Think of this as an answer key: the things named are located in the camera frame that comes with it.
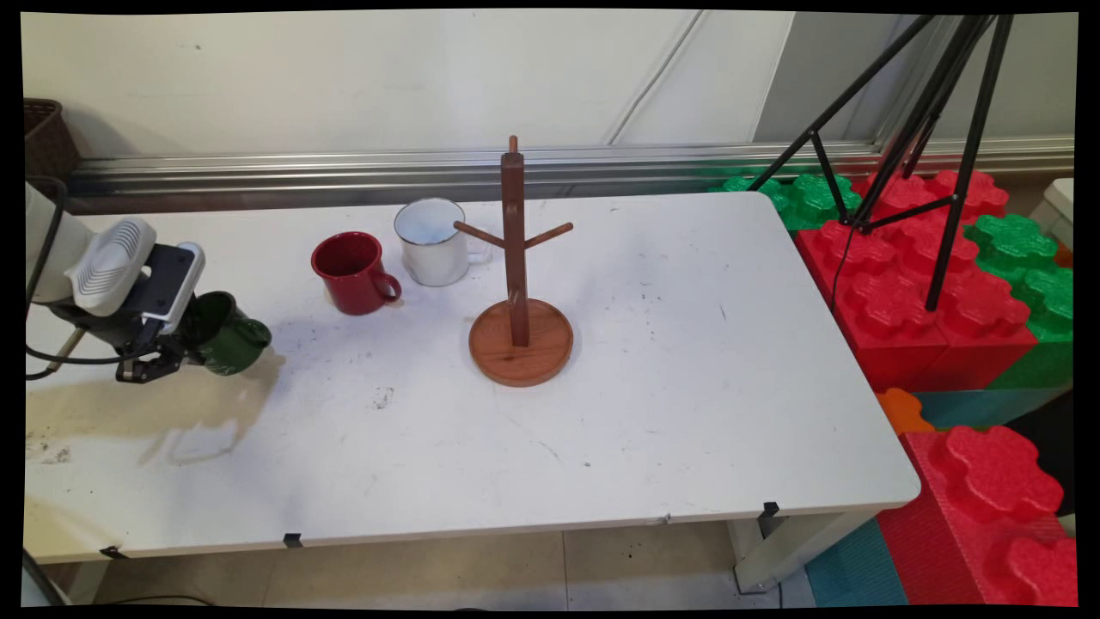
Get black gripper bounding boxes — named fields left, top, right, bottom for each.
left=52, top=301, right=187, bottom=384

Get green enamel mug with lettering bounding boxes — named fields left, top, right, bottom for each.
left=183, top=291, right=273, bottom=377

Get white vented wrist module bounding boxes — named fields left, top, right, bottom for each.
left=67, top=217, right=158, bottom=316

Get red enamel mug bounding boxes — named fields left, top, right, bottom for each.
left=310, top=231, right=403, bottom=316

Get dark wicker basket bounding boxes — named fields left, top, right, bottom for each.
left=24, top=98, right=83, bottom=194

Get white enamel mug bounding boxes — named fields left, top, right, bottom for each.
left=394, top=198, right=491, bottom=288

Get brown wooden mug tree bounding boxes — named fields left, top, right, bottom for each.
left=452, top=136, right=575, bottom=389

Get white table leg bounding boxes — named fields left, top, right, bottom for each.
left=726, top=507, right=879, bottom=595

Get green foam block with studs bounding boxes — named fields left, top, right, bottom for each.
left=708, top=171, right=864, bottom=232
left=962, top=212, right=1075, bottom=389

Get teal foam block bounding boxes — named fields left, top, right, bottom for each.
left=803, top=516, right=911, bottom=608
left=911, top=384, right=1072, bottom=432

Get orange foam block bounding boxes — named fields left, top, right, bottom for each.
left=876, top=387, right=937, bottom=436

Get large red foam block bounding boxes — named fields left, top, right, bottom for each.
left=876, top=425, right=1079, bottom=608
left=794, top=169, right=1040, bottom=393

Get black tripod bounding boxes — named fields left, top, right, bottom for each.
left=746, top=13, right=1016, bottom=313

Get white box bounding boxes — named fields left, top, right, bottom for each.
left=1027, top=177, right=1076, bottom=251

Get grey black wrist camera box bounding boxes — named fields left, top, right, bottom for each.
left=127, top=242, right=208, bottom=336

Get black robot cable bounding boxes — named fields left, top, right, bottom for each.
left=24, top=175, right=168, bottom=381

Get black floor cable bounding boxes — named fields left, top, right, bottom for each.
left=95, top=594, right=217, bottom=608

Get aluminium wall rail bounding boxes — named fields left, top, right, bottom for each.
left=67, top=136, right=1075, bottom=216

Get white wall cable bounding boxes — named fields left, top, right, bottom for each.
left=605, top=10, right=707, bottom=146

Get thin black tripod cable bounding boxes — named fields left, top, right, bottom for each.
left=828, top=222, right=853, bottom=316

